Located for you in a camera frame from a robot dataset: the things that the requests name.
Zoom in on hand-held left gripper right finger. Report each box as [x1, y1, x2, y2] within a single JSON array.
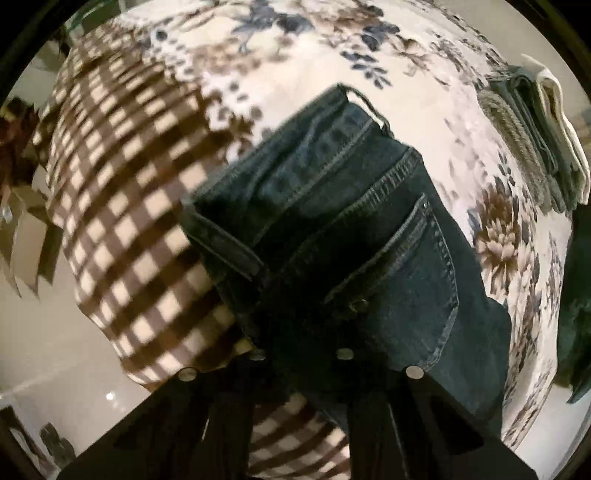
[[318, 348, 539, 480]]

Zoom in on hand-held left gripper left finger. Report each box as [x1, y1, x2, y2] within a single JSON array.
[[58, 348, 296, 480]]

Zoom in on dark blue denim pants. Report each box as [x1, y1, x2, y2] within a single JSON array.
[[181, 83, 513, 438]]

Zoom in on dark green cloth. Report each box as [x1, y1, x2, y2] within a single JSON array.
[[555, 203, 591, 404]]

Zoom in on brown checkered blanket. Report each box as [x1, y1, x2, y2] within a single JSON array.
[[32, 25, 352, 480]]

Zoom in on floral printed bed blanket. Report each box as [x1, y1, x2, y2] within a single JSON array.
[[111, 0, 575, 432]]

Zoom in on folded grey-green knit garment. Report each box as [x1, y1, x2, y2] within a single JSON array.
[[478, 88, 552, 206]]

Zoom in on stack of folded clothes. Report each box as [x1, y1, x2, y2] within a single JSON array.
[[489, 65, 583, 213]]

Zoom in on folded cream cloth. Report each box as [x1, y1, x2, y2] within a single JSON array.
[[521, 54, 591, 206]]

